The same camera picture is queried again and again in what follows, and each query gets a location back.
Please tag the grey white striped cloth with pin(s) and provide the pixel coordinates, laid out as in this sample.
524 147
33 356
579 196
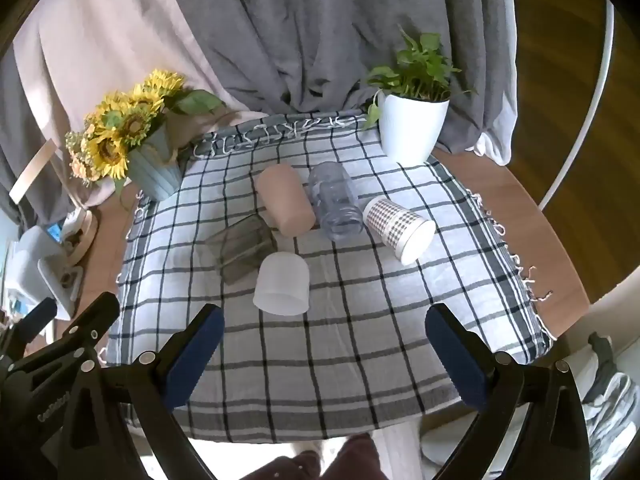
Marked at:
607 400

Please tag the person's legs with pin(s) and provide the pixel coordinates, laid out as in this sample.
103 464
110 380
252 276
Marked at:
340 460

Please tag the checked paper cup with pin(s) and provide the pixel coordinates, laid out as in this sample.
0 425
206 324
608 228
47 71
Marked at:
395 225

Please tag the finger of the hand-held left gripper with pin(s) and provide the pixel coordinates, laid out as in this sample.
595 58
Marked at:
36 317
92 322

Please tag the light wooden slat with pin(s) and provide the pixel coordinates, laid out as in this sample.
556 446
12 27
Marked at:
32 170

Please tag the white curved tube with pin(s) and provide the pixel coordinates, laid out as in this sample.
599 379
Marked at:
592 110

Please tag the white table leg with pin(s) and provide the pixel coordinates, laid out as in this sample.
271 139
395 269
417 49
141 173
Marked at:
397 452

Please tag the clear plastic cup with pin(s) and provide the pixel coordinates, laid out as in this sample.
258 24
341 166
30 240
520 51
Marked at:
336 200

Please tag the pink cup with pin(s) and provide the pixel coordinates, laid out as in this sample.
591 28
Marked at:
286 200

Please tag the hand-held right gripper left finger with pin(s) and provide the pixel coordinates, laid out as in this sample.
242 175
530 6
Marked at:
197 355

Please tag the plaid tablecloth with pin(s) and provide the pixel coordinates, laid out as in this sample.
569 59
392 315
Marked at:
350 335

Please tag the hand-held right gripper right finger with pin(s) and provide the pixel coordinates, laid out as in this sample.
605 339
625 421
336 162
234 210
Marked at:
452 355

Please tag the grey transparent square cup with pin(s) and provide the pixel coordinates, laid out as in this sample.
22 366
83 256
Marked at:
242 247

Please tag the frosted white cup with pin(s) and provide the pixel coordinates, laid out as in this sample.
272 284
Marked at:
282 282

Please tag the green plant in white pot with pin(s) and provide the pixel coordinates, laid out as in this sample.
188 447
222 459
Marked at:
410 120

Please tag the white plastic appliance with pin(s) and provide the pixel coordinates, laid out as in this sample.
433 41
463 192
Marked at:
37 260

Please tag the grey curtain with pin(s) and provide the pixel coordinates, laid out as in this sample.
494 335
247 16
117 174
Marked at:
320 30

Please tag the sunflower bouquet in blue pot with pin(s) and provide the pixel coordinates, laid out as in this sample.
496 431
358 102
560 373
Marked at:
125 130

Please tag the beige curtain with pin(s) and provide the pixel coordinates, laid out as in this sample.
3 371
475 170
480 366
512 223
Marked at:
115 45

